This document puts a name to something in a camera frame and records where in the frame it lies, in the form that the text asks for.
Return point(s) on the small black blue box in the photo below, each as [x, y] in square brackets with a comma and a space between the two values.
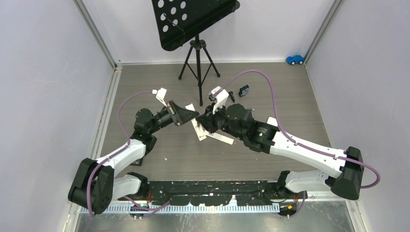
[243, 91]

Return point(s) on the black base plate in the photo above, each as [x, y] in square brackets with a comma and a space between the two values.
[214, 193]

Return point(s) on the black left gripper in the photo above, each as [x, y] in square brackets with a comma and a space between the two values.
[180, 115]

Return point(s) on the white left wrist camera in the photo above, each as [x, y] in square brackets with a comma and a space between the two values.
[160, 95]

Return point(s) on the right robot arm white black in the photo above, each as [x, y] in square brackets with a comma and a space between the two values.
[336, 170]

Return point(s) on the white remote control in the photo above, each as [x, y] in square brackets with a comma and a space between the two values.
[197, 127]

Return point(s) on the black music stand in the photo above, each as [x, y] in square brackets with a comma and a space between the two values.
[181, 21]

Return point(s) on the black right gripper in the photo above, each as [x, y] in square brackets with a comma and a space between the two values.
[208, 120]

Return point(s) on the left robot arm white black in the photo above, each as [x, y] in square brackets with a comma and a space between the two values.
[96, 182]

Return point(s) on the black screw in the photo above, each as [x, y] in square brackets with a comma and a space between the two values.
[231, 97]

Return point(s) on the blue toy car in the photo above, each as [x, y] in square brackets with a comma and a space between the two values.
[297, 59]

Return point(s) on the white rectangular box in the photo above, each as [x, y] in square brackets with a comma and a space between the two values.
[220, 137]

